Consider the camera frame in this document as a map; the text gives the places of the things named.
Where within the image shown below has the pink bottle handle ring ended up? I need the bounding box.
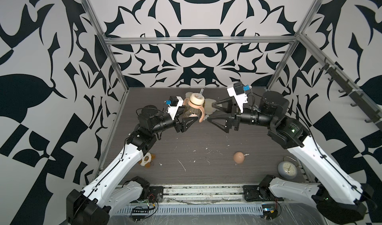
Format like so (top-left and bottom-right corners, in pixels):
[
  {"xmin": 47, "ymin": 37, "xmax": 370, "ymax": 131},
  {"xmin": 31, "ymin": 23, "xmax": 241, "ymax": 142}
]
[{"xmin": 182, "ymin": 98, "xmax": 206, "ymax": 123}]

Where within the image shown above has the electronics board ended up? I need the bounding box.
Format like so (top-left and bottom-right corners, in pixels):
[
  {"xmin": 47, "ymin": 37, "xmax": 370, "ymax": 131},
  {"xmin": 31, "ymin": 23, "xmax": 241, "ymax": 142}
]
[
  {"xmin": 130, "ymin": 206, "xmax": 157, "ymax": 222},
  {"xmin": 261, "ymin": 203, "xmax": 282, "ymax": 221}
]

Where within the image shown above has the brown white small toy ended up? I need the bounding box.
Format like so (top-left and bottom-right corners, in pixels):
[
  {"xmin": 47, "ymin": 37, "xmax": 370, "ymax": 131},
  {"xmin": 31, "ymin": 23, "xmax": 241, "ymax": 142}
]
[{"xmin": 138, "ymin": 152, "xmax": 156, "ymax": 168}]

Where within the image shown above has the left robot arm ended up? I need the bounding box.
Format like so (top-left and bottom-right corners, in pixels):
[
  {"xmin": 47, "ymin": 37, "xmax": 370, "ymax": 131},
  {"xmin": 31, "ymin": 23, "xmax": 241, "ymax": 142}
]
[{"xmin": 66, "ymin": 105, "xmax": 199, "ymax": 225}]

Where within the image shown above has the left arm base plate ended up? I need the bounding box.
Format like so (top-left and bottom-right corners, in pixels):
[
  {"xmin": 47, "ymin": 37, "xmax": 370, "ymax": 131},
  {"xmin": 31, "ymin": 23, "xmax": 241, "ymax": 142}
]
[{"xmin": 140, "ymin": 186, "xmax": 164, "ymax": 203}]

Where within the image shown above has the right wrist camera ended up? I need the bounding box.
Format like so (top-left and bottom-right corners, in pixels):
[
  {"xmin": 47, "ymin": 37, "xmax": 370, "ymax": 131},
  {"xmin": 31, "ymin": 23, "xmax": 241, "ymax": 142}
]
[{"xmin": 227, "ymin": 81, "xmax": 252, "ymax": 113}]

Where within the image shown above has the pink bottle cap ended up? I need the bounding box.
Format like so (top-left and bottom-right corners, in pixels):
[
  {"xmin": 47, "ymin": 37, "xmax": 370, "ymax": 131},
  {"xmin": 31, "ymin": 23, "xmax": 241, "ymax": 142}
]
[{"xmin": 233, "ymin": 151, "xmax": 245, "ymax": 164}]

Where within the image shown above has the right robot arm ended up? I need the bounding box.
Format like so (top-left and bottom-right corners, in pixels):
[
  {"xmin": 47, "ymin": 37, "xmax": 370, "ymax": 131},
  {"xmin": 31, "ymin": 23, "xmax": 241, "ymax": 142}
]
[{"xmin": 208, "ymin": 91, "xmax": 374, "ymax": 225}]

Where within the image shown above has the white plush dog toy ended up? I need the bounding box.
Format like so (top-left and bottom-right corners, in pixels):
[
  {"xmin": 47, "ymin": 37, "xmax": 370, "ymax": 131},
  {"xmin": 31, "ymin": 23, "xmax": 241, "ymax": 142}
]
[{"xmin": 185, "ymin": 92, "xmax": 216, "ymax": 115}]

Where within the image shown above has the right electronics board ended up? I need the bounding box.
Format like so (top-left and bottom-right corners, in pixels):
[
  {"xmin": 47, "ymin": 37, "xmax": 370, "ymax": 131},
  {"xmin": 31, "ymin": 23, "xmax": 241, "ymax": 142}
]
[{"xmin": 261, "ymin": 203, "xmax": 282, "ymax": 221}]

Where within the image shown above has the left electronics board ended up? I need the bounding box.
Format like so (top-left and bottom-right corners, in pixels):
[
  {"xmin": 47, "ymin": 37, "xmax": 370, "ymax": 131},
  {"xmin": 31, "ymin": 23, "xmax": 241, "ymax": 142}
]
[{"xmin": 130, "ymin": 206, "xmax": 157, "ymax": 222}]

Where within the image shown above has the black wall hook rail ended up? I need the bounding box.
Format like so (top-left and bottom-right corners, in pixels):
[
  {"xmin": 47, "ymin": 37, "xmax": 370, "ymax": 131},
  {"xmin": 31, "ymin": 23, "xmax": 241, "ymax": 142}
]
[{"xmin": 320, "ymin": 57, "xmax": 382, "ymax": 131}]

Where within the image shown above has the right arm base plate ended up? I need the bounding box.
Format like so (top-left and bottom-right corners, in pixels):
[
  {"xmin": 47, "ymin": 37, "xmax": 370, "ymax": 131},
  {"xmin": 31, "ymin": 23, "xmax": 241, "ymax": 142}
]
[{"xmin": 243, "ymin": 185, "xmax": 284, "ymax": 202}]

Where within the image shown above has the cream lid with straw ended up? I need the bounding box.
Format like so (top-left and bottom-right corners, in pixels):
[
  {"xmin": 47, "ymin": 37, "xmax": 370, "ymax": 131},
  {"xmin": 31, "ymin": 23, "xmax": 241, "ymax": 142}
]
[{"xmin": 189, "ymin": 92, "xmax": 205, "ymax": 106}]

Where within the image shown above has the clear baby bottle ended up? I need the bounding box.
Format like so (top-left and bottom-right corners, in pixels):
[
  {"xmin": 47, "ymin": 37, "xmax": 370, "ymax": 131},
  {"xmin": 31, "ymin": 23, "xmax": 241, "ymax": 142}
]
[{"xmin": 184, "ymin": 101, "xmax": 205, "ymax": 123}]

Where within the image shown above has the grey alarm clock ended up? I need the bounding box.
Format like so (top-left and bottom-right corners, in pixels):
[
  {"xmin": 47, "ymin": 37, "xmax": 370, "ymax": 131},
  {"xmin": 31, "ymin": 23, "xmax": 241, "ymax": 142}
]
[{"xmin": 277, "ymin": 156, "xmax": 298, "ymax": 180}]

